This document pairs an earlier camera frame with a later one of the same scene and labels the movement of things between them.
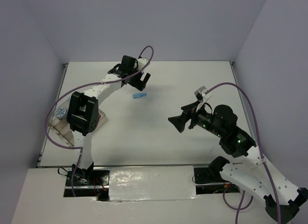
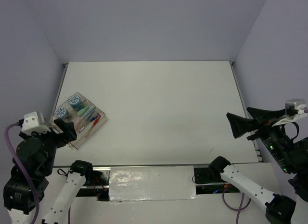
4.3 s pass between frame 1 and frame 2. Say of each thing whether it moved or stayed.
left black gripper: moved
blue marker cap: moved
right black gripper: moved
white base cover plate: stayed
